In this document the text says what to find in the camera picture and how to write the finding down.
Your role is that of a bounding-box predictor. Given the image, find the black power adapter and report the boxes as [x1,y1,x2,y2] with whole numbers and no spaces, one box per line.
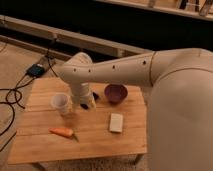
[26,64,45,78]

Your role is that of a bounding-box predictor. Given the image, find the purple bowl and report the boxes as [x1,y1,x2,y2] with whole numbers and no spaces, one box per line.
[104,84,128,104]

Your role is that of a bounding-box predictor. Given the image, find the wooden table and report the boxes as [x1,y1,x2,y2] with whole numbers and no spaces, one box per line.
[8,78,147,164]

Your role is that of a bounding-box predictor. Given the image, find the black floor cables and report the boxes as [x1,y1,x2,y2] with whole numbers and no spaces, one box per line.
[0,38,59,154]

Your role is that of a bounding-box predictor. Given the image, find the translucent plastic cup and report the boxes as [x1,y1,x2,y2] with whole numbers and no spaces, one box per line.
[50,93,70,116]

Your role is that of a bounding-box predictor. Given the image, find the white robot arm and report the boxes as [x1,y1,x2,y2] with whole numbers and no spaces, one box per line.
[59,48,213,171]

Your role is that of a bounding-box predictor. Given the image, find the black eraser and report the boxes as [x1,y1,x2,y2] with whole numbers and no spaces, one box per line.
[93,92,100,101]

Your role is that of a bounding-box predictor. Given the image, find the orange carrot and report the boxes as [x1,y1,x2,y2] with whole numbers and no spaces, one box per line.
[50,128,73,138]

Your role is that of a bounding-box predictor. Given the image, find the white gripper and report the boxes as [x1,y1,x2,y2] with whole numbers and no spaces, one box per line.
[70,83,96,109]

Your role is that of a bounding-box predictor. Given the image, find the white sponge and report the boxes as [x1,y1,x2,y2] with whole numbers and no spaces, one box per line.
[109,113,123,133]

